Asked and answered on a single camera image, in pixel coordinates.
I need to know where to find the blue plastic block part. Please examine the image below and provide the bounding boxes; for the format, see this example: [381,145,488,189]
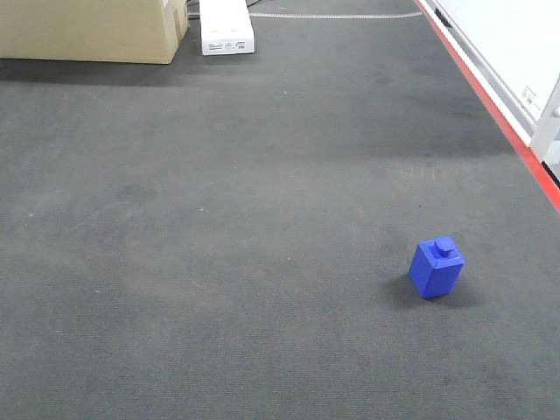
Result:
[408,236,466,298]

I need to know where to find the white long carton box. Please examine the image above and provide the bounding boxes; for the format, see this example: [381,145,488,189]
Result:
[199,0,256,56]

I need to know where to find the large cardboard box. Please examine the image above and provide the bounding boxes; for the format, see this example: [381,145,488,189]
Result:
[1,0,189,64]

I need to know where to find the grey metal frame post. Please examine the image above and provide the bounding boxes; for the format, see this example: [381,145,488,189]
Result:
[529,80,559,165]

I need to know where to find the red conveyor side rail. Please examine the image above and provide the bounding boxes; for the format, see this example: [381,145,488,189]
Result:
[415,1,559,212]

